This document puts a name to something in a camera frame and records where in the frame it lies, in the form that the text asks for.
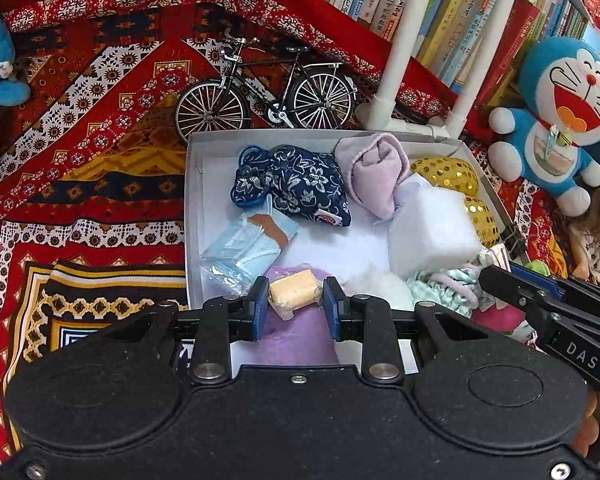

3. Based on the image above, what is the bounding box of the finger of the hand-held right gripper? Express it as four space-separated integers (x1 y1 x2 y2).
479 264 551 313
510 262 600 311

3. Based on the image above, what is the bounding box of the blue face mask packet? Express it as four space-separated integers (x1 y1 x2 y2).
198 209 300 297

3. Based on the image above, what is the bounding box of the black binder clip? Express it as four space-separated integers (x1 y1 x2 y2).
500 225 528 261

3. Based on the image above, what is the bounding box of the white pipe frame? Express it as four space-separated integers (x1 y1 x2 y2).
355 0 526 140

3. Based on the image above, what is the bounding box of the red patterned blanket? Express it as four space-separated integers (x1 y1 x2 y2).
0 0 581 466

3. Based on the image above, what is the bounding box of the lilac sock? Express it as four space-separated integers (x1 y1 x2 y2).
334 132 411 220

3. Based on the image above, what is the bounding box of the white cardboard box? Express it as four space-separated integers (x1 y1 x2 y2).
184 127 518 311

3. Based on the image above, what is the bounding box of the blue floral pouch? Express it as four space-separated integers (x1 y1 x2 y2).
231 144 352 230

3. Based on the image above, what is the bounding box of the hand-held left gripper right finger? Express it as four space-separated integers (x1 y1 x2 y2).
322 276 491 386

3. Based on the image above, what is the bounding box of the row of books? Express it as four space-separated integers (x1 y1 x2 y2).
267 0 596 106

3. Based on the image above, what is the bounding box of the green checkered scrunchie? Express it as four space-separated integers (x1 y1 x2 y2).
407 266 483 317

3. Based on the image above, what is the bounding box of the blue cat plush toy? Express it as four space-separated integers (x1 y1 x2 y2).
487 36 600 217

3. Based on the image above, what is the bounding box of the beige soft block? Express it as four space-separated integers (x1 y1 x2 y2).
269 269 317 318

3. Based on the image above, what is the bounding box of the person's right hand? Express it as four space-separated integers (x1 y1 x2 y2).
570 395 600 461

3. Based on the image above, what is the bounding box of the white plush toy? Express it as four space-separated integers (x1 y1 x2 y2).
342 266 416 311

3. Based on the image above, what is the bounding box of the gold sequin heart pillow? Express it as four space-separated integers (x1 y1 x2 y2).
410 156 501 250

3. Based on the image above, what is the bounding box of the black model bicycle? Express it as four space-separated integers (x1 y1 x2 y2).
175 37 358 143

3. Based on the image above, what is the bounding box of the brown-haired doll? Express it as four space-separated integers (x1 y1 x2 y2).
567 152 600 293

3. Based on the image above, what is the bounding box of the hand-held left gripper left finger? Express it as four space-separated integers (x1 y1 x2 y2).
100 276 271 386

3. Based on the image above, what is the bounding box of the purple plush toy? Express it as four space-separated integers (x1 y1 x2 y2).
257 264 341 367

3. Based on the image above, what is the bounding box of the white foam block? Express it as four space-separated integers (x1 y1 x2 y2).
387 180 483 281

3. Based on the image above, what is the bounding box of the pink scrunchie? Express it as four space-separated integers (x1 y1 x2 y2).
472 305 533 343

